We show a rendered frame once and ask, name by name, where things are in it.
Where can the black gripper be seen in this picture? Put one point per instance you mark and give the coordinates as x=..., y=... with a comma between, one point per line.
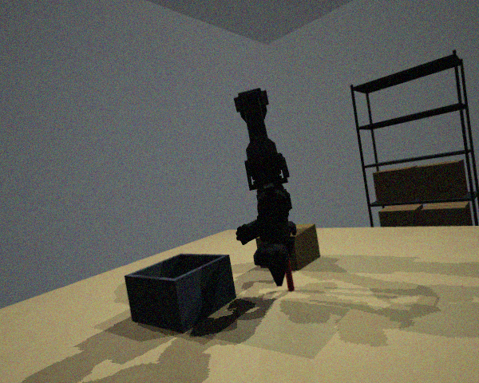
x=274, y=254

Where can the red cylinder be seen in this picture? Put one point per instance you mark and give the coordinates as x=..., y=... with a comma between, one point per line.
x=290, y=285

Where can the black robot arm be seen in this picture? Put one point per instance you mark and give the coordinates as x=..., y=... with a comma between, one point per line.
x=264, y=164

